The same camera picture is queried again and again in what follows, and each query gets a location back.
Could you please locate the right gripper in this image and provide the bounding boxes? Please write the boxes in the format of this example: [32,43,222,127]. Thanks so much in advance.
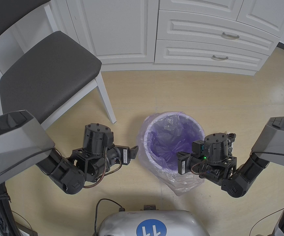
[177,154,205,176]

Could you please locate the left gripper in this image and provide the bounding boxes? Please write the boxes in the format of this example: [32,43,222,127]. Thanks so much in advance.
[106,145,131,168]

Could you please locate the purple plastic bag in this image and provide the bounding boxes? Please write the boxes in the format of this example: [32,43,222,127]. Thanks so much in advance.
[136,111,206,197]

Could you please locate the black plastic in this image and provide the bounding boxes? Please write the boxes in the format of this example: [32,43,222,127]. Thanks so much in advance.
[227,131,238,155]

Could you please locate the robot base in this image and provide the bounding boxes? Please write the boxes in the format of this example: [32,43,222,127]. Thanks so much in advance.
[93,204,210,236]

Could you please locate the white trash bin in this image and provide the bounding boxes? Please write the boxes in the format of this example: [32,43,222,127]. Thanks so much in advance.
[142,112,206,182]

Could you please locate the white chair grey seat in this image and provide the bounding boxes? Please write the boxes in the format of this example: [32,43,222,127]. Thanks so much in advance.
[0,0,117,130]

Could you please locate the white wardrobe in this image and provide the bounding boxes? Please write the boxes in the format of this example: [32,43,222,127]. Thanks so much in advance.
[49,0,284,76]

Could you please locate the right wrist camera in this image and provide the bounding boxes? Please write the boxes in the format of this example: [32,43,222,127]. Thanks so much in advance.
[192,140,205,157]

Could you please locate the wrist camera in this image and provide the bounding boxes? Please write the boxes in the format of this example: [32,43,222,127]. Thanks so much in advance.
[192,140,205,157]
[104,130,114,149]

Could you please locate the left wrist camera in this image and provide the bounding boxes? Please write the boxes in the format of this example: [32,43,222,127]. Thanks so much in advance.
[104,130,114,149]

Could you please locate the black cable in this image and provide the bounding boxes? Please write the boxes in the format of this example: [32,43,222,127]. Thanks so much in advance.
[9,210,33,236]
[94,198,126,236]
[251,209,284,236]

